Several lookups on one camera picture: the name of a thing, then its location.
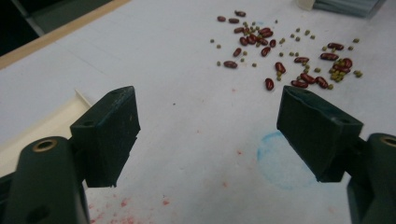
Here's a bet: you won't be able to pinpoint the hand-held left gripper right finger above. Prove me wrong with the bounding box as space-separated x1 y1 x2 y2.
276 85 364 183

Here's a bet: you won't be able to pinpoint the white table cover sheet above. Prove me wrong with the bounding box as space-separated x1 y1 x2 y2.
0 0 396 224

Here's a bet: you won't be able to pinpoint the cream hand brush grey bristles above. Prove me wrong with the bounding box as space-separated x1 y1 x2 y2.
295 0 388 19

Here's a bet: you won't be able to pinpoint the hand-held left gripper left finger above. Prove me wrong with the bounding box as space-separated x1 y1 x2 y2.
69 86 141 189

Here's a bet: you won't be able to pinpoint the pile of brown beans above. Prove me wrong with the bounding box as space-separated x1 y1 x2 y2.
208 9 364 91

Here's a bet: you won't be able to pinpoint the cream plastic dustpan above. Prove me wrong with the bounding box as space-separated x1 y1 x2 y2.
0 89 93 176

